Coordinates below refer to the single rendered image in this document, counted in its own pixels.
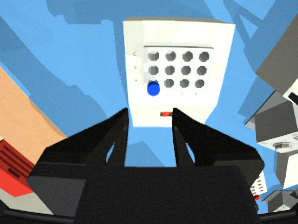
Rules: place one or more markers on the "blue bench mat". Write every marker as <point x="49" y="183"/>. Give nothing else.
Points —
<point x="68" y="57"/>

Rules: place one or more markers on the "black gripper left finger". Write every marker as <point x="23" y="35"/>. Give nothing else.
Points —
<point x="92" y="145"/>

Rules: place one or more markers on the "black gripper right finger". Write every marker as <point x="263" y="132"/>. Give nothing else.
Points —
<point x="212" y="147"/>

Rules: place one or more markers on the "white block with rows of round holes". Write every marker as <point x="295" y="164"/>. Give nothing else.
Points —
<point x="155" y="49"/>

